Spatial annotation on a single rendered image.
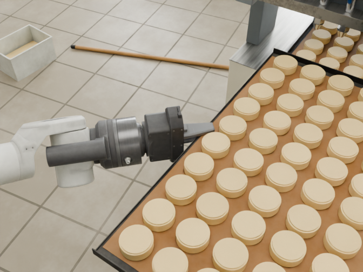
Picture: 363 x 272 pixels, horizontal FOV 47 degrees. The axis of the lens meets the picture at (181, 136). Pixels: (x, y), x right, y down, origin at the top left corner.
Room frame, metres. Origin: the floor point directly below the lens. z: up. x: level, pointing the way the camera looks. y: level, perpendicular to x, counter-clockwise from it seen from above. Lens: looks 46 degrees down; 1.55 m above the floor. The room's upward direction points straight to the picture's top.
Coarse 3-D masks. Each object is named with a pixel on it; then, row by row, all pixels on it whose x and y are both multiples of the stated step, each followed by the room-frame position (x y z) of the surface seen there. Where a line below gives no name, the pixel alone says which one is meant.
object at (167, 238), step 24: (240, 96) 0.64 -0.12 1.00; (216, 120) 0.57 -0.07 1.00; (336, 120) 0.57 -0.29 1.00; (240, 144) 0.51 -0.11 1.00; (360, 144) 0.51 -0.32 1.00; (216, 168) 0.45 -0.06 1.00; (264, 168) 0.45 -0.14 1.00; (312, 168) 0.45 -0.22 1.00; (360, 168) 0.45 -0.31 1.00; (216, 192) 0.40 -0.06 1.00; (288, 192) 0.40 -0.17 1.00; (336, 192) 0.40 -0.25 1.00; (192, 216) 0.36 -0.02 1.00; (336, 216) 0.36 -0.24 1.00; (168, 240) 0.32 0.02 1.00; (216, 240) 0.32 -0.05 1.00; (264, 240) 0.32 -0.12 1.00; (312, 240) 0.32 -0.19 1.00; (144, 264) 0.28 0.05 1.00; (192, 264) 0.28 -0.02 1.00; (360, 264) 0.28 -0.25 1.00
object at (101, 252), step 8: (296, 56) 0.76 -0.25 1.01; (264, 64) 0.75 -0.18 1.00; (304, 64) 0.75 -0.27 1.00; (312, 64) 0.74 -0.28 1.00; (320, 64) 0.73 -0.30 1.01; (256, 72) 0.72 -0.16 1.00; (328, 72) 0.72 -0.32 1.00; (336, 72) 0.71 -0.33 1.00; (344, 72) 0.70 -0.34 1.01; (248, 80) 0.69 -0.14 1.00; (352, 80) 0.69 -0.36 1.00; (360, 80) 0.68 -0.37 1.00; (240, 88) 0.66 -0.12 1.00; (200, 136) 0.53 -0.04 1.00; (192, 144) 0.51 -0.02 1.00; (184, 152) 0.49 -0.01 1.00; (176, 160) 0.47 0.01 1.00; (168, 168) 0.45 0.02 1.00; (136, 208) 0.37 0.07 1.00; (128, 216) 0.36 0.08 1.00; (120, 224) 0.34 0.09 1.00; (112, 232) 0.33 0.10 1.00; (104, 240) 0.31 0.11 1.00; (96, 248) 0.30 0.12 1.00; (104, 256) 0.28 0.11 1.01; (112, 256) 0.29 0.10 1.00; (112, 264) 0.27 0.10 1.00; (120, 264) 0.28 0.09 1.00; (128, 264) 0.28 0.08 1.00
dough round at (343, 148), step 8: (328, 144) 0.49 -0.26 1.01; (336, 144) 0.49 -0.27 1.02; (344, 144) 0.49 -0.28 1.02; (352, 144) 0.49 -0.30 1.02; (328, 152) 0.48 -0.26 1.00; (336, 152) 0.47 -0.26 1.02; (344, 152) 0.47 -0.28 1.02; (352, 152) 0.47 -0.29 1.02; (344, 160) 0.46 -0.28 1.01; (352, 160) 0.46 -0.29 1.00
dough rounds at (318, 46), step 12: (324, 24) 1.03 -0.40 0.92; (336, 24) 1.03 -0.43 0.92; (312, 36) 0.98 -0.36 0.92; (324, 36) 0.97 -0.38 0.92; (336, 36) 1.00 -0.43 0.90; (348, 36) 0.97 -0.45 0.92; (360, 36) 1.00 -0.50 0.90; (300, 48) 0.94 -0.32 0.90; (312, 48) 0.91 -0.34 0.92; (324, 48) 0.94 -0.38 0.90; (336, 48) 0.91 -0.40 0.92; (348, 48) 0.92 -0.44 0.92; (360, 48) 0.91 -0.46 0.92; (312, 60) 0.86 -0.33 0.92; (324, 60) 0.86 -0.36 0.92; (336, 60) 0.86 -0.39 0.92; (348, 60) 0.89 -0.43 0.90; (360, 60) 0.86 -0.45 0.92; (348, 72) 0.81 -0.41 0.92; (360, 72) 0.81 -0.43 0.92
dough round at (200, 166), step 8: (192, 160) 0.45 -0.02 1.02; (200, 160) 0.45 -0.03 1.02; (208, 160) 0.45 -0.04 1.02; (184, 168) 0.44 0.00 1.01; (192, 168) 0.44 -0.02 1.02; (200, 168) 0.44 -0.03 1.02; (208, 168) 0.44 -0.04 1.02; (192, 176) 0.43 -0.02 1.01; (200, 176) 0.42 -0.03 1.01; (208, 176) 0.43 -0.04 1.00
